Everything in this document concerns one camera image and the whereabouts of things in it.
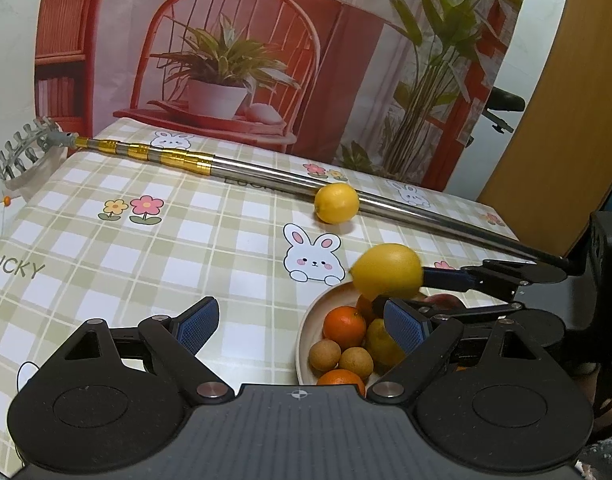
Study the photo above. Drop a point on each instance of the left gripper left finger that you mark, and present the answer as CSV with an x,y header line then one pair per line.
x,y
173,344

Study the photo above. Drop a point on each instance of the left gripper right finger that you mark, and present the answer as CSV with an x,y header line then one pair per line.
x,y
428,343

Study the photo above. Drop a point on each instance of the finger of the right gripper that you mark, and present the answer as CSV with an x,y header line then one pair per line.
x,y
447,279

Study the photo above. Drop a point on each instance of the green yellow round fruit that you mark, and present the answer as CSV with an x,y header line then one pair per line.
x,y
382,347

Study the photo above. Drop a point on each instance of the mandarin orange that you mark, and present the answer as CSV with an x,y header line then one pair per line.
x,y
339,377
346,326

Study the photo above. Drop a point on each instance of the large yellow lemon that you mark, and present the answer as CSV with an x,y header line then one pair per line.
x,y
336,203

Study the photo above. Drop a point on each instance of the large red apple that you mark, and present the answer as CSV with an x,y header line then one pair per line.
x,y
445,302

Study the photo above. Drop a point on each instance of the small mandarin right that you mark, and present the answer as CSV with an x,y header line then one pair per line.
x,y
366,310

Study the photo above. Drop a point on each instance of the brown longan upper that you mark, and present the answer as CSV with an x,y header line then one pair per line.
x,y
324,355

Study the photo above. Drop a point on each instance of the wooden fruit bowl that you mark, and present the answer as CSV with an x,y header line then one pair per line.
x,y
310,331

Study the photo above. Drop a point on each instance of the checkered bunny tablecloth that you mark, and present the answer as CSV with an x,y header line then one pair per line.
x,y
112,238

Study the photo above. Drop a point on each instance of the wooden door panel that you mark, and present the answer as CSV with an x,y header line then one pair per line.
x,y
558,167

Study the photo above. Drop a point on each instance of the black bicycle seat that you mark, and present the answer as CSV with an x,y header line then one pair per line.
x,y
500,100

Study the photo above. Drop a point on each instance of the red room backdrop poster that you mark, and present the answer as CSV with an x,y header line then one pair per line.
x,y
389,87

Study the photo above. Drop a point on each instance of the telescopic metal fruit picker pole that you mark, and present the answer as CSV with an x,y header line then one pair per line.
x,y
42,137

